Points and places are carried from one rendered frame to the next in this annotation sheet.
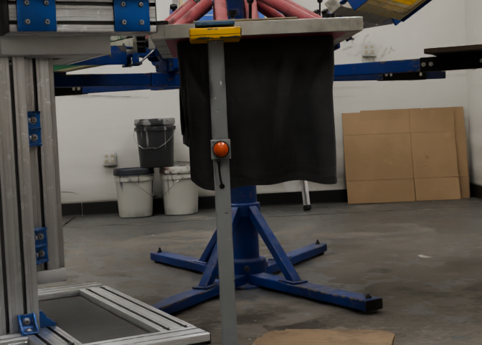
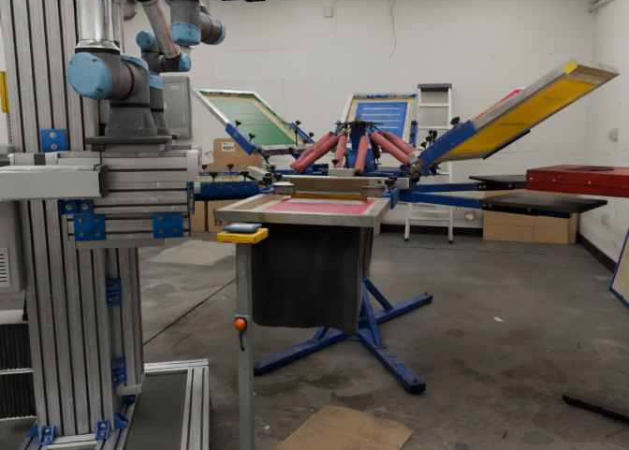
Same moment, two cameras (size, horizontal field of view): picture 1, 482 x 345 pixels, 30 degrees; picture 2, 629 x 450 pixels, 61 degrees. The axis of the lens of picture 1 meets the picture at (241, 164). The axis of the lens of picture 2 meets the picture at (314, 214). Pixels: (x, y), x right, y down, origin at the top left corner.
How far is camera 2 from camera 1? 111 cm
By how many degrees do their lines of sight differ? 17
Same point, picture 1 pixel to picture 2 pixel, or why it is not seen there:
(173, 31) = (231, 215)
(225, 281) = (243, 416)
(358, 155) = not seen: hidden behind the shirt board
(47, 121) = (126, 284)
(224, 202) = (244, 361)
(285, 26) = (314, 219)
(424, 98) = not seen: hidden behind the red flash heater
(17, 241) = (96, 372)
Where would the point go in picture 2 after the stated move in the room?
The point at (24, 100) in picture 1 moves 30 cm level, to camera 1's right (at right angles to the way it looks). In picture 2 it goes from (101, 275) to (182, 283)
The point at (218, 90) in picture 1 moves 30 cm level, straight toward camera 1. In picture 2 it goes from (241, 278) to (199, 308)
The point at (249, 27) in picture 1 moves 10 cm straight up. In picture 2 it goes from (286, 217) to (286, 189)
